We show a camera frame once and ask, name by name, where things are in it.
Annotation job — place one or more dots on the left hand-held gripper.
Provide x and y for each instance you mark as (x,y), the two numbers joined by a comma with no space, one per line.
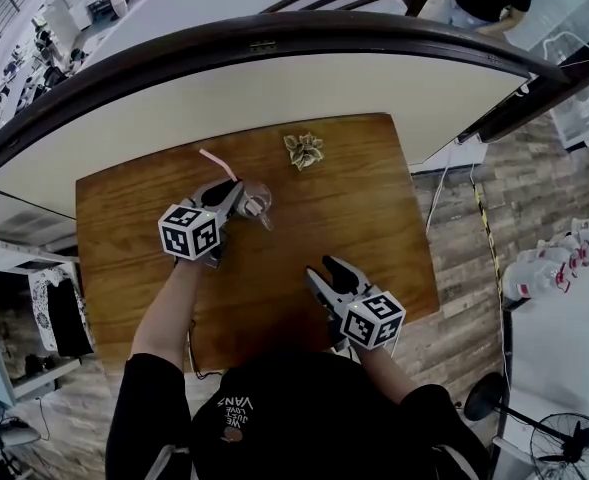
(189,230)

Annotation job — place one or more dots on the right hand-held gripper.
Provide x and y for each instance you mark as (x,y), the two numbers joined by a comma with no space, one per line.
(371,320)

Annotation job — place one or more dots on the pink straw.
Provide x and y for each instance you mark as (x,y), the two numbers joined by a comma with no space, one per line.
(219,160)

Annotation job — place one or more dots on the clear drinking glass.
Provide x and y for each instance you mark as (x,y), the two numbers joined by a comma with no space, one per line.
(266,198)

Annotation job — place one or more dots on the person's right forearm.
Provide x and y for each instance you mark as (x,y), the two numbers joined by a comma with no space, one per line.
(384,373)

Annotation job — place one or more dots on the person's left forearm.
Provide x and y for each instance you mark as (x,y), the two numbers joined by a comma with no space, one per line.
(166,313)

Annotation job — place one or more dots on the small potted plant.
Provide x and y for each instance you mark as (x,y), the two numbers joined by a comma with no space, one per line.
(304,150)

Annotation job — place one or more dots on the person's black t-shirt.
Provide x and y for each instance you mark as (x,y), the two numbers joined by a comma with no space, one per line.
(299,418)

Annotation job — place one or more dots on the white floor box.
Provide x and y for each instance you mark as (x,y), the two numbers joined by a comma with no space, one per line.
(461,155)

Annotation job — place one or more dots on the black standing fan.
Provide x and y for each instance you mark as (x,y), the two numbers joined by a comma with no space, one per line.
(481,398)

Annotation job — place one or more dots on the black white patterned cloth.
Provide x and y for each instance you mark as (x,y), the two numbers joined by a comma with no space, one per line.
(64,313)

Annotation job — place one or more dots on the white metal frame rack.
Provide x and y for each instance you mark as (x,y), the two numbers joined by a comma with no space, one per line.
(4,263)

